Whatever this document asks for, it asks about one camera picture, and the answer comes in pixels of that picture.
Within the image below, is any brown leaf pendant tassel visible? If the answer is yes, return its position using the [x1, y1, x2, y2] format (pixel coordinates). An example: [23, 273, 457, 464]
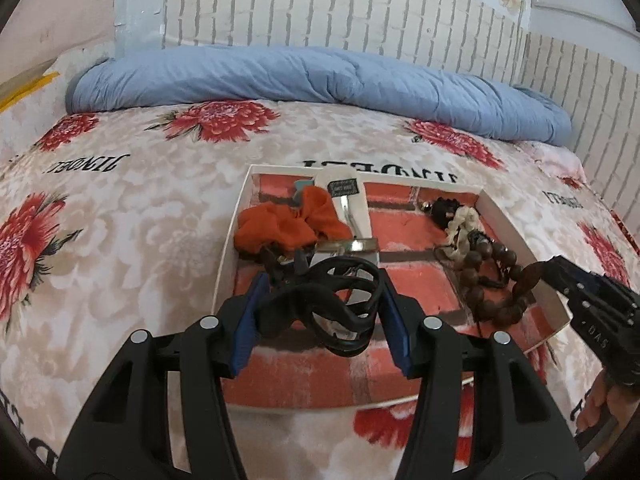
[511, 262, 544, 299]

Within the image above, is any brown wooden bead bracelet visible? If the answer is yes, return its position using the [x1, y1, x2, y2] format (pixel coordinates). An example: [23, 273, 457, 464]
[454, 238, 534, 331]

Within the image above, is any person's right hand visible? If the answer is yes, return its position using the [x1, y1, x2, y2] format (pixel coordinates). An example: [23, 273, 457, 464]
[576, 370, 639, 432]

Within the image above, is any white tray brick-pattern lining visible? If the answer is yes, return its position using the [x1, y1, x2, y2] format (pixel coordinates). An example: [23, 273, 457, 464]
[214, 165, 570, 411]

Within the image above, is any black bead trinket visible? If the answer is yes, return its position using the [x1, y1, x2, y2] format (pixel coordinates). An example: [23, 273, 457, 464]
[420, 197, 461, 230]

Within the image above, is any orange fabric scrunchie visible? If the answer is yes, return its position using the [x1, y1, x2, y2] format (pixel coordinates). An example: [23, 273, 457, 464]
[233, 185, 352, 255]

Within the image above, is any white card with hair clip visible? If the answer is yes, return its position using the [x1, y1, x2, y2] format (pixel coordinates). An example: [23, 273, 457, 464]
[314, 166, 372, 238]

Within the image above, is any light blue floral headboard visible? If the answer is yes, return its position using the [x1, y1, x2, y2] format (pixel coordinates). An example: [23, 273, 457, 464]
[114, 0, 530, 64]

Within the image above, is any blue rolled duvet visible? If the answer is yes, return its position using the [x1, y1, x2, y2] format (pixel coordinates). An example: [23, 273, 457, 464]
[65, 46, 572, 146]

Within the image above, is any yellow strip at bedside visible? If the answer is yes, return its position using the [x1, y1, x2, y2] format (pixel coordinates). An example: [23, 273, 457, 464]
[0, 70, 60, 112]

